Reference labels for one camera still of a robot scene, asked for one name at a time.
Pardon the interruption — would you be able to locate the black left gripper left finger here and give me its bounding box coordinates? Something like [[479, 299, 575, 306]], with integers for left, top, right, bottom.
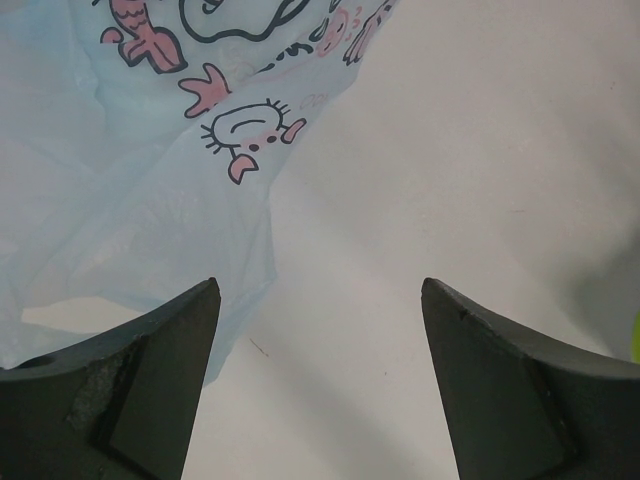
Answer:
[[1, 278, 221, 479]]

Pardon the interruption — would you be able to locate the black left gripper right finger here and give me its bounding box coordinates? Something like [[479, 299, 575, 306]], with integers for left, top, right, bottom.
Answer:
[[421, 278, 639, 480]]

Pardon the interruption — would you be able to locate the green fake lime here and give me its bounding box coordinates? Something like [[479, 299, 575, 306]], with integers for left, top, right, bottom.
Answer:
[[631, 312, 640, 364]]

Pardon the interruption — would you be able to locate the light blue plastic bag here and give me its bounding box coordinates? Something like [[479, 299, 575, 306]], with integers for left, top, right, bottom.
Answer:
[[1, 1, 396, 381]]

